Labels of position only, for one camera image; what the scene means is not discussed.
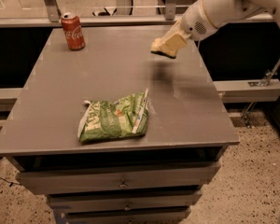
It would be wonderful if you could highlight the grey metal railing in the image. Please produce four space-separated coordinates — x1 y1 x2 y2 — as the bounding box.
0 0 274 29

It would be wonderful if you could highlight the grey drawer cabinet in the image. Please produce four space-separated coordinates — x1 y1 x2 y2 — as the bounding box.
0 26 239 224

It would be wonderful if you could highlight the bottom cabinet drawer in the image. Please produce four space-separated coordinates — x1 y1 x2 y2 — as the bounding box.
65 206 189 224

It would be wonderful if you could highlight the middle cabinet drawer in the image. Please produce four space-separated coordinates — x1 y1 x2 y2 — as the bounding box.
49 189 202 213

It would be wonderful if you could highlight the cabinet drawer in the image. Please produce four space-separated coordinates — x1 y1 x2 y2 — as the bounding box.
49 189 202 213
65 206 189 224
16 161 220 194

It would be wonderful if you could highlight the red coca-cola can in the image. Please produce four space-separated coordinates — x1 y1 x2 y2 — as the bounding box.
61 13 86 50

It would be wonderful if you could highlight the top cabinet drawer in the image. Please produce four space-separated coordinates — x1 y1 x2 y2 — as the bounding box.
16 161 220 194

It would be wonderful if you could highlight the green jalapeno chip bag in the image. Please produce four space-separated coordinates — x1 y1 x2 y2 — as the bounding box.
77 90 148 143

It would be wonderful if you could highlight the yellow sponge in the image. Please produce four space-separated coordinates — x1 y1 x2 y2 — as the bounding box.
150 38 175 59

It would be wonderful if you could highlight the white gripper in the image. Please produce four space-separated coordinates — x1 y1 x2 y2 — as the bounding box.
159 0 217 59

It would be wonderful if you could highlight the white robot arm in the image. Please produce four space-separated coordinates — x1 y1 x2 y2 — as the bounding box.
151 0 280 59

